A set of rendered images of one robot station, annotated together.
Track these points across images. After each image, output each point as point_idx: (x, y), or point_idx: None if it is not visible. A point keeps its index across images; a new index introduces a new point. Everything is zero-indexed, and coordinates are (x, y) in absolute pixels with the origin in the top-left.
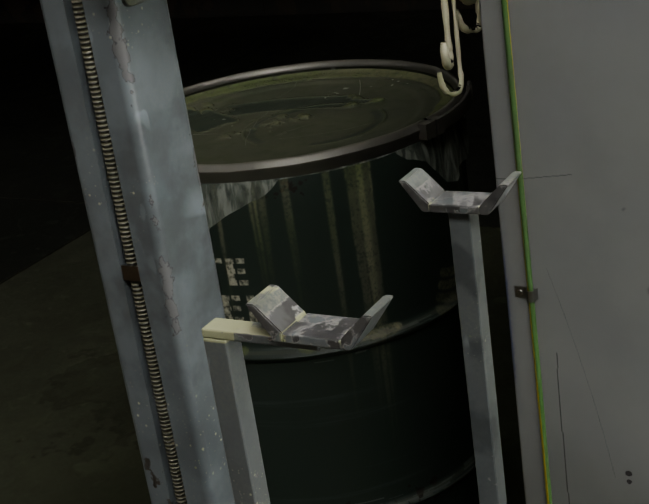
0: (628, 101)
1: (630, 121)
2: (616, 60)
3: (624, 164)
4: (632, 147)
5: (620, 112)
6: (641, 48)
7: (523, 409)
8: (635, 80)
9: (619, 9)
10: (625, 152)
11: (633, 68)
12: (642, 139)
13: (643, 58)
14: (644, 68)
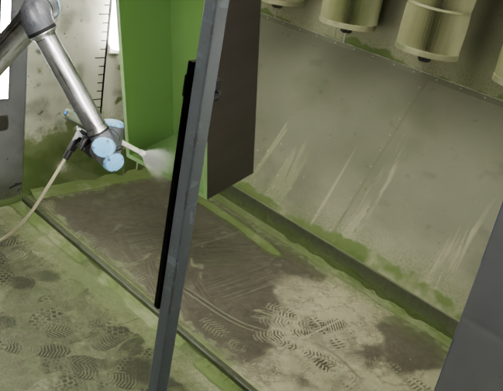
0: None
1: None
2: None
3: None
4: None
5: None
6: None
7: None
8: None
9: None
10: None
11: None
12: None
13: None
14: None
